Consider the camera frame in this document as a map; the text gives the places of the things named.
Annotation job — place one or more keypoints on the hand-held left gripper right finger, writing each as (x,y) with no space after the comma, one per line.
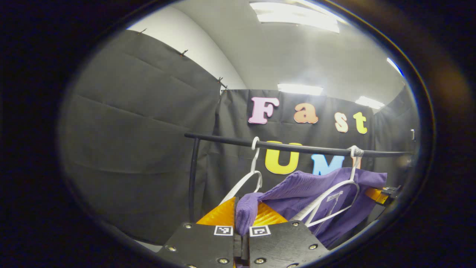
(282,243)

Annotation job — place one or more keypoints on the black clothes rack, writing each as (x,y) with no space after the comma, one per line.
(223,140)

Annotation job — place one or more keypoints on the large ceiling light panel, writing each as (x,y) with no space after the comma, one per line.
(293,16)

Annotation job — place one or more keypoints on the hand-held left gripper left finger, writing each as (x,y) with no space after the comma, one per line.
(200,245)

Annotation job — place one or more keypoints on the black backdrop cloth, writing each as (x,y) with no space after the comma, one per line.
(130,149)

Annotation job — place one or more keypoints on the purple knit jacket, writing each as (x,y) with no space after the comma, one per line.
(305,186)

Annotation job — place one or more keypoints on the white plastic hanger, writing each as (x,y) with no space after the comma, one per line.
(254,160)
(356,165)

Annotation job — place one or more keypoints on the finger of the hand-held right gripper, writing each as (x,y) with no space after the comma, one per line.
(375,194)

